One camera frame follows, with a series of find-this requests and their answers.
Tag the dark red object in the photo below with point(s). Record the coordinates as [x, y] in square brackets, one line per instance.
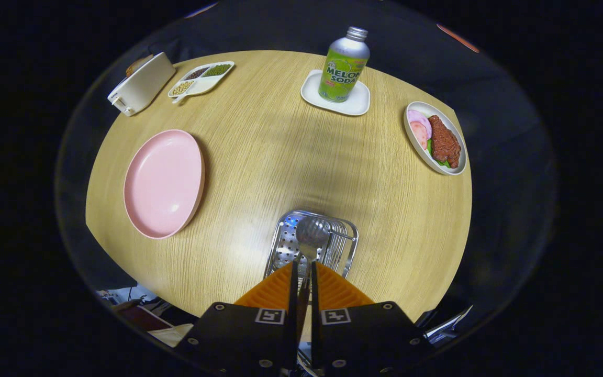
[142, 317]

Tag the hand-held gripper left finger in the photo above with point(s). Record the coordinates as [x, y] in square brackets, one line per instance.
[292, 293]

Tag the yellow soybeans pile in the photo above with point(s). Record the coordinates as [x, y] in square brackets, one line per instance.
[182, 87]

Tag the shiny metal frame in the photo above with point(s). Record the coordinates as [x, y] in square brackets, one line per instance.
[448, 327]

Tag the white oval plate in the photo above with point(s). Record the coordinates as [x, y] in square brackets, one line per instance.
[437, 109]

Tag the black beans pile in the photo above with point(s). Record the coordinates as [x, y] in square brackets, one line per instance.
[197, 73]

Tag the pink plate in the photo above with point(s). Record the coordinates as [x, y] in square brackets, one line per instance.
[165, 183]

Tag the green lettuce leaf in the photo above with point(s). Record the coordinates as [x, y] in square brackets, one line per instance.
[436, 159]

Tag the white folded bag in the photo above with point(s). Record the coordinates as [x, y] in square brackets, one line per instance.
[173, 335]

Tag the white divided dish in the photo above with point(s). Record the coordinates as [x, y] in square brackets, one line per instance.
[204, 85]

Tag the white square coaster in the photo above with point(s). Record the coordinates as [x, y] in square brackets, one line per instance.
[359, 104]

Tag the green beans pile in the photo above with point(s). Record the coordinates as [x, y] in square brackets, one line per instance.
[218, 69]

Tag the brown meat piece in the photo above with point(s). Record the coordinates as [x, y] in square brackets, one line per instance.
[444, 141]

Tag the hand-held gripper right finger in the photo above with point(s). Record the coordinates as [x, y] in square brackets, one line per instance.
[316, 293]

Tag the pink ham slice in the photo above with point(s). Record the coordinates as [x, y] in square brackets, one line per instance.
[420, 118]
[418, 135]

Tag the white toaster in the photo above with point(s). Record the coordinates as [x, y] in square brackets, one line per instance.
[142, 86]

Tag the green soda bottle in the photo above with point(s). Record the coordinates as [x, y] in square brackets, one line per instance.
[344, 68]

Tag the brown crust bread slice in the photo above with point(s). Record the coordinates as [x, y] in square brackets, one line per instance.
[138, 64]

